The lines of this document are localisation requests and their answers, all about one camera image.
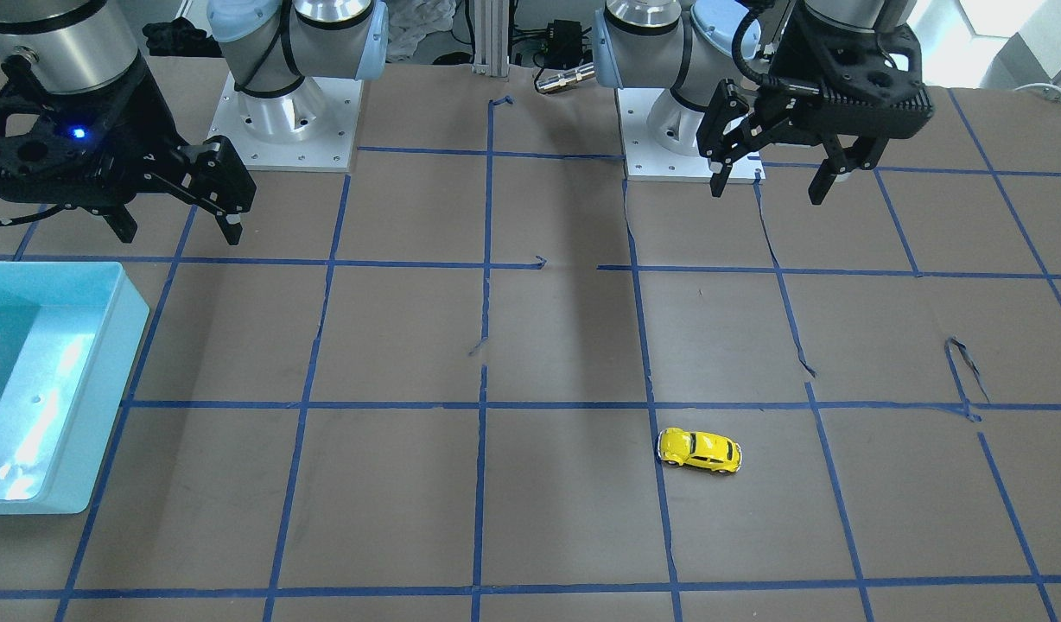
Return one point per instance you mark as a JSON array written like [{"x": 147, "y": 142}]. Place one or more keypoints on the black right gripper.
[{"x": 139, "y": 112}]

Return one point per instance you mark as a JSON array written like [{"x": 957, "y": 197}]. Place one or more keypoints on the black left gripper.
[{"x": 798, "y": 60}]

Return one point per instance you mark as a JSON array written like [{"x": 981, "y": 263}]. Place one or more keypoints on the yellow beetle toy car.
[{"x": 716, "y": 453}]

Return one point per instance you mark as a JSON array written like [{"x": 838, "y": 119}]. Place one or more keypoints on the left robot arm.
[{"x": 690, "y": 46}]

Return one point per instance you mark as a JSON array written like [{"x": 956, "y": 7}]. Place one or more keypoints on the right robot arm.
[{"x": 270, "y": 47}]

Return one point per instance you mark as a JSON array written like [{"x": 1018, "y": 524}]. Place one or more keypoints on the black cloth bundle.
[{"x": 179, "y": 38}]

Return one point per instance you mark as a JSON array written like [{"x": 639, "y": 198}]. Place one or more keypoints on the light blue plastic bin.
[{"x": 68, "y": 335}]

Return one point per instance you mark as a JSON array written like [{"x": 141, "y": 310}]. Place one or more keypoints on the silver cylindrical connector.
[{"x": 564, "y": 80}]

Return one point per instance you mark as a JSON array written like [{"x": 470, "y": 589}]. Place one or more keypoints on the black power adapter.
[{"x": 563, "y": 45}]

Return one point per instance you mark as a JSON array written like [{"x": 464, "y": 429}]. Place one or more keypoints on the white crumpled cloth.
[{"x": 410, "y": 22}]

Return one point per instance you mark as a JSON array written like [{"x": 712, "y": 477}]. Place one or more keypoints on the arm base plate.
[
  {"x": 312, "y": 129},
  {"x": 659, "y": 137}
]

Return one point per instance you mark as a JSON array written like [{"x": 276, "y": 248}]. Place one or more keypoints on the aluminium frame post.
[{"x": 491, "y": 22}]

